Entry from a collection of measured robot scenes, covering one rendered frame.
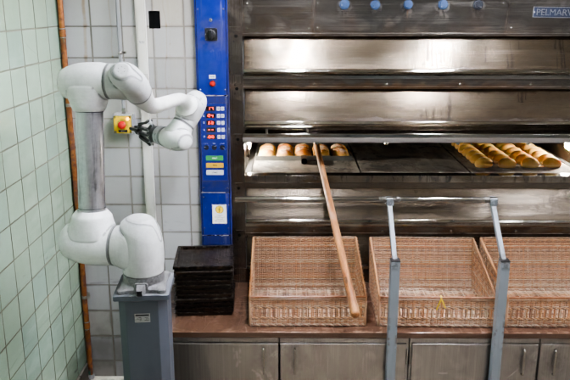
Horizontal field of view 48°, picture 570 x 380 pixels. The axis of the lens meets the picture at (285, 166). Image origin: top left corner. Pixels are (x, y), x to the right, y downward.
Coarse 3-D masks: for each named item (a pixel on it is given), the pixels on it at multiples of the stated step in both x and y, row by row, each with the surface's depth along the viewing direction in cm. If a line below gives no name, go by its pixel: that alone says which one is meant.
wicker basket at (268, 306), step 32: (256, 256) 340; (288, 256) 341; (320, 256) 340; (352, 256) 340; (256, 288) 339; (288, 288) 339; (320, 288) 340; (256, 320) 307; (288, 320) 301; (320, 320) 307; (352, 320) 306
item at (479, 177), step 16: (256, 176) 336; (272, 176) 336; (288, 176) 336; (304, 176) 336; (320, 176) 336; (336, 176) 335; (352, 176) 335; (368, 176) 335; (384, 176) 335; (400, 176) 335; (416, 176) 335; (432, 176) 335; (448, 176) 335; (464, 176) 335; (480, 176) 335; (496, 176) 335; (512, 176) 335; (528, 176) 335; (544, 176) 335; (560, 176) 335
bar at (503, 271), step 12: (492, 204) 299; (492, 216) 298; (396, 252) 287; (504, 252) 286; (396, 264) 283; (504, 264) 282; (396, 276) 284; (504, 276) 284; (396, 288) 286; (504, 288) 285; (396, 300) 287; (504, 300) 287; (396, 312) 289; (504, 312) 288; (396, 324) 290; (504, 324) 290; (396, 336) 291; (492, 336) 294; (492, 348) 294; (492, 360) 294; (492, 372) 296
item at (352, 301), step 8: (320, 152) 342; (320, 160) 331; (320, 168) 324; (328, 184) 307; (328, 192) 298; (328, 200) 290; (328, 208) 285; (336, 216) 278; (336, 224) 270; (336, 232) 264; (336, 240) 259; (336, 248) 256; (344, 256) 248; (344, 264) 242; (344, 272) 238; (344, 280) 234; (352, 288) 228; (352, 296) 224; (352, 304) 220; (352, 312) 216
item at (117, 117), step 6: (114, 114) 322; (120, 114) 322; (126, 114) 322; (132, 114) 322; (114, 120) 322; (120, 120) 322; (132, 120) 322; (114, 126) 322; (126, 126) 322; (114, 132) 323; (120, 132) 323; (126, 132) 323; (132, 132) 323
